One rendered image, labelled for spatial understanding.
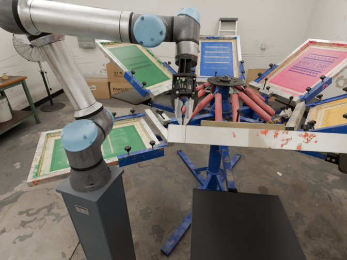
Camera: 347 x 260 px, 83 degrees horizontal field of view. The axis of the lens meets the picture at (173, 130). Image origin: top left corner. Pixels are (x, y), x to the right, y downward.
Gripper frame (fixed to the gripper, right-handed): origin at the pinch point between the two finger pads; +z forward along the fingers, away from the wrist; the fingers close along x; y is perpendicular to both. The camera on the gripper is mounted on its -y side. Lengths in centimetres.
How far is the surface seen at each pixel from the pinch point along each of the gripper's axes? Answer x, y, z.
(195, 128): 3.9, 22.8, 2.8
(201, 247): 9, -18, 48
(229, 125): 20.9, -36.1, -3.0
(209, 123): 11.2, -36.1, -3.2
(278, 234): 42, -26, 43
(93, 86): -244, -390, -108
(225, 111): 29, -106, -20
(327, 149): 29.5, 22.8, 5.5
